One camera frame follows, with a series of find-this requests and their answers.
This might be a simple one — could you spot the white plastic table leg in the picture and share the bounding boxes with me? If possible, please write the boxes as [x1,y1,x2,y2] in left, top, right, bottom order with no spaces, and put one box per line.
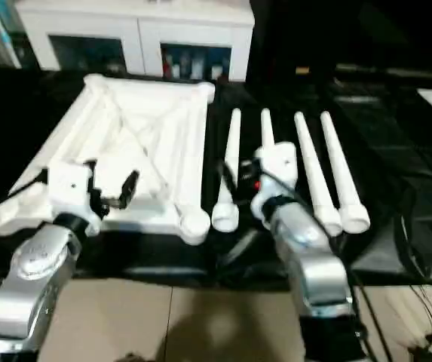
[293,112,343,236]
[259,108,277,152]
[320,110,371,233]
[211,108,244,233]

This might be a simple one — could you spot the white plastic table top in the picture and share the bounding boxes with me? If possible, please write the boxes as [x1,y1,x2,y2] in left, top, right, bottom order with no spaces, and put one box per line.
[0,74,216,246]

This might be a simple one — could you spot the teal and white pole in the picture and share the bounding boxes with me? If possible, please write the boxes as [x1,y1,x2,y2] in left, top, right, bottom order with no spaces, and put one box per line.
[0,0,22,67]

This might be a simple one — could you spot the black plastic mat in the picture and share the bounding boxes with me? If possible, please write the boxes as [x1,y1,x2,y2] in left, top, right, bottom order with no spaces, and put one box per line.
[0,68,432,291]

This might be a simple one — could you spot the white cabinet with glass doors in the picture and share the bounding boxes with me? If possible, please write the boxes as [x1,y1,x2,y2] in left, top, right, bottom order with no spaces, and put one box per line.
[14,0,256,82]

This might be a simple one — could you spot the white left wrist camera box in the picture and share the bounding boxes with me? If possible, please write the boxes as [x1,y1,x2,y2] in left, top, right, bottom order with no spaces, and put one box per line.
[46,161,102,221]

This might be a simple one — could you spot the tall clear bottle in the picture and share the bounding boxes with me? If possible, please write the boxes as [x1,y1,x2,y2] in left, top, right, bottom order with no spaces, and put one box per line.
[192,51,205,79]

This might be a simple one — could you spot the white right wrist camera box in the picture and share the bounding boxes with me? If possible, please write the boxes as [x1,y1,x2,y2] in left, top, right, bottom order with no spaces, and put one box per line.
[248,141,301,221]

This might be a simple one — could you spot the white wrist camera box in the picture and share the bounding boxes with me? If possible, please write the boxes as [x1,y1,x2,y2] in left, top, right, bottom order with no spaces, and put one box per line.
[248,141,301,221]
[46,161,102,221]

